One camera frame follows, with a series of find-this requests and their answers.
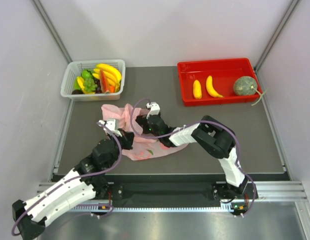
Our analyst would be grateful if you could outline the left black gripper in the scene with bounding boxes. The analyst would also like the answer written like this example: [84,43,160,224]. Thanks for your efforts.
[106,128,136,168]

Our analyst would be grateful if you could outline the single yellow banana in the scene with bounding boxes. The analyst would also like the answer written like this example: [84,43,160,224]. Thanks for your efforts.
[205,75,223,98]

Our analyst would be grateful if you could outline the dark purple grapes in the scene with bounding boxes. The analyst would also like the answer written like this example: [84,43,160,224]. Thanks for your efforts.
[93,78,102,94]

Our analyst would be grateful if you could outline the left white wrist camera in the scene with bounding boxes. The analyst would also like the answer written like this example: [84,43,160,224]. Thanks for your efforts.
[96,118,123,137]

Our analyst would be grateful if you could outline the yellow corn cob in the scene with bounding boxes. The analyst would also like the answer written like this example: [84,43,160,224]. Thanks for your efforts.
[192,79,203,99]

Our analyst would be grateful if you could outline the yellow banana bunch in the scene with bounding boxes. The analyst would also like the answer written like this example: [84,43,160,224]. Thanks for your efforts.
[92,63,122,93]

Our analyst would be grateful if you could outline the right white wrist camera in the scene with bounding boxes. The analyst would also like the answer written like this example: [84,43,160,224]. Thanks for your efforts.
[146,102,161,119]

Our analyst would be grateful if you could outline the green grape bunch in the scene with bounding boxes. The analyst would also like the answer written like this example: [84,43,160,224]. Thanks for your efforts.
[84,78,96,93]

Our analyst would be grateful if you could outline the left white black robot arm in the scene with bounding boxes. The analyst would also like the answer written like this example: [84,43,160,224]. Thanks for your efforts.
[11,129,135,240]

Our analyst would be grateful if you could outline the watermelon slice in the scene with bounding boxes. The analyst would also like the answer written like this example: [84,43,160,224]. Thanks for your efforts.
[99,70,111,94]

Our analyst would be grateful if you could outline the white plastic basket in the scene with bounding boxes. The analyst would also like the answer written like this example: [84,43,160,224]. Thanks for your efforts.
[60,59,126,102]

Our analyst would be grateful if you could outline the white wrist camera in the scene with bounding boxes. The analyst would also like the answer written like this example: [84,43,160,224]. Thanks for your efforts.
[96,118,123,137]
[146,102,161,119]

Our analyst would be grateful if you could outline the green apple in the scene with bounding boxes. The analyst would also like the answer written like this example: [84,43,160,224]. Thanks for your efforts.
[81,69,93,79]

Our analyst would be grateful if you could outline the green cantaloupe melon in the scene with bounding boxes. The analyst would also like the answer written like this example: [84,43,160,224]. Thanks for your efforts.
[233,76,268,106]

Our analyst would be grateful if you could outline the pink plastic bag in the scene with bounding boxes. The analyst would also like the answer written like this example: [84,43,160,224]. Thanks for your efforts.
[101,103,188,161]

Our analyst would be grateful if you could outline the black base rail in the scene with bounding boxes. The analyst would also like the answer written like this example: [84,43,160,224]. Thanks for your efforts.
[94,173,243,208]

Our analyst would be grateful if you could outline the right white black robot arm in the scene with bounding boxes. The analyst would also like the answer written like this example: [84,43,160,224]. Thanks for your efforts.
[135,114,250,200]

